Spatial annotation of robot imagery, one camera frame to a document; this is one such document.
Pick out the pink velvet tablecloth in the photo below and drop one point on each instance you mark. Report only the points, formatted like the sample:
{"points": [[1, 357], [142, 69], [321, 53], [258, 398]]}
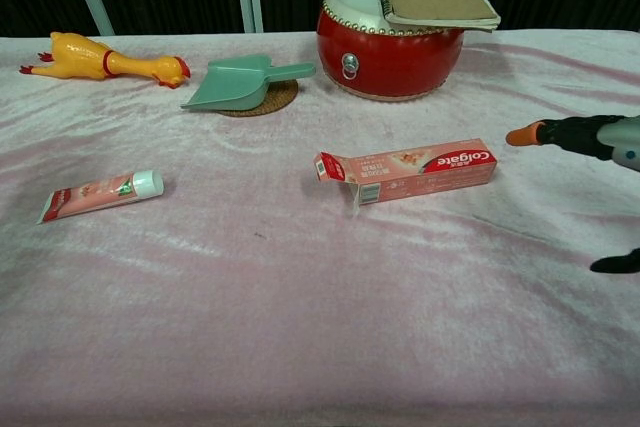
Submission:
{"points": [[300, 297]]}

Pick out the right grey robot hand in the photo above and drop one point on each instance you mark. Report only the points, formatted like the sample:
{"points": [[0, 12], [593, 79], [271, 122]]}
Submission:
{"points": [[575, 136]]}

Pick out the pink Colgate toothpaste box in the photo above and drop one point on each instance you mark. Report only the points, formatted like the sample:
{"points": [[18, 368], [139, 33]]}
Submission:
{"points": [[425, 172]]}

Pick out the pink packet with white end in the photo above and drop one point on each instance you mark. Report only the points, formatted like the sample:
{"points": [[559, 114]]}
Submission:
{"points": [[95, 194]]}

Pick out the green plastic dustpan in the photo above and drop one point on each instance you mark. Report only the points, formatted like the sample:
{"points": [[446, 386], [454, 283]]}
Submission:
{"points": [[235, 84]]}

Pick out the yellow rubber chicken toy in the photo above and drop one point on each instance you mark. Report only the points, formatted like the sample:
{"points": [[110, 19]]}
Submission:
{"points": [[85, 59]]}

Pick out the round woven brown coaster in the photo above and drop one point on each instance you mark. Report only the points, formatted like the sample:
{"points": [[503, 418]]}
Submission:
{"points": [[277, 99]]}

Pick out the red drum white skin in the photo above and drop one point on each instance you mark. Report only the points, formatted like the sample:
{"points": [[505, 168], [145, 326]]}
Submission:
{"points": [[390, 59]]}

